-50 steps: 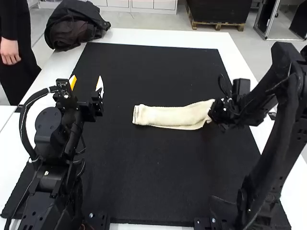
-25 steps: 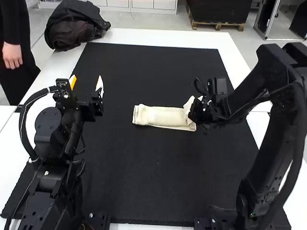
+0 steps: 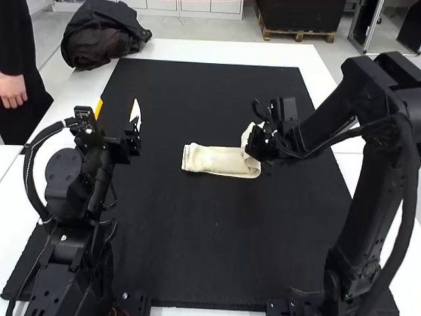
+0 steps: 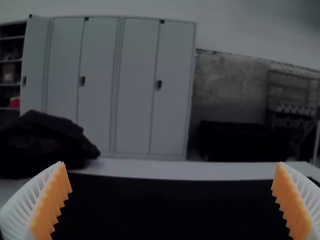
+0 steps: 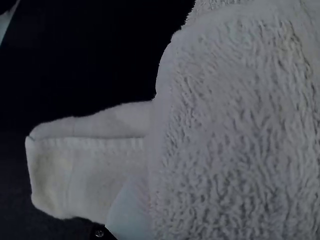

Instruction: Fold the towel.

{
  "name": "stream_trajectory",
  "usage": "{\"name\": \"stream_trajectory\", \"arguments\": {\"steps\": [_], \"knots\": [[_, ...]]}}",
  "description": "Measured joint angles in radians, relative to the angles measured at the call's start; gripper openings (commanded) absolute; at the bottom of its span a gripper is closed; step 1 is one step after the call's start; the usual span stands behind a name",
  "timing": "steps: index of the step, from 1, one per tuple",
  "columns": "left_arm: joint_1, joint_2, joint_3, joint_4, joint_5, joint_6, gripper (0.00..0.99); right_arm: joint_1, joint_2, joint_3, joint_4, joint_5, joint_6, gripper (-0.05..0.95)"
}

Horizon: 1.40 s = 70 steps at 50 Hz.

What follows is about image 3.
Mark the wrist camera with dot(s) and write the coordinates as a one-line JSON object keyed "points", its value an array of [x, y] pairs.
{"points": [[84, 118], [285, 109]]}

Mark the black crate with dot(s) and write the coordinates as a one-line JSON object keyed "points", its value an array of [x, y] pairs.
{"points": [[299, 14]]}

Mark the black jacket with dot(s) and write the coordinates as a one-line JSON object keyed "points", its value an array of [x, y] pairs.
{"points": [[98, 36]]}

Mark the person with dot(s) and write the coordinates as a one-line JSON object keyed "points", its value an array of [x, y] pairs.
{"points": [[16, 49]]}

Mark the aluminium frame rack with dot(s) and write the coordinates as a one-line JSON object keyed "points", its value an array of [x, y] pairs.
{"points": [[361, 23]]}

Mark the white cupboard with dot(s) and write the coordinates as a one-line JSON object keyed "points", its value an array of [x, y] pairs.
{"points": [[194, 5]]}

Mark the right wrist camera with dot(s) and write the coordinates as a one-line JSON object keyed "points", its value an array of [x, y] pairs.
{"points": [[285, 109]]}

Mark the black panel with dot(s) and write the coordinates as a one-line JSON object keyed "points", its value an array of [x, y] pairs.
{"points": [[409, 37]]}

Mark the black mat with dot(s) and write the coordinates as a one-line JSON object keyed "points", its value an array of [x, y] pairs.
{"points": [[204, 230]]}

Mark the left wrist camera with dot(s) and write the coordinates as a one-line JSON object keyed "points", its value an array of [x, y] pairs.
{"points": [[84, 118]]}

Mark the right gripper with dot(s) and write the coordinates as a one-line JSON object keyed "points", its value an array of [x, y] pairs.
{"points": [[263, 145]]}

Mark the pale towel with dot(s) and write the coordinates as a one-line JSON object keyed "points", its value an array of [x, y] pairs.
{"points": [[217, 161]]}

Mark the wooden pallet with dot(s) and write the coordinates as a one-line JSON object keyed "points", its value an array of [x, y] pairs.
{"points": [[297, 34]]}

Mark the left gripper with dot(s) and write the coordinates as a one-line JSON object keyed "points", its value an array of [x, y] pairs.
{"points": [[121, 149]]}

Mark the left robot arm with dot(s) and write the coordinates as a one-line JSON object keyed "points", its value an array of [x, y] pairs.
{"points": [[75, 256]]}

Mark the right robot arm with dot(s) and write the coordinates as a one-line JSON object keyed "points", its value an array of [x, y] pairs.
{"points": [[368, 204]]}

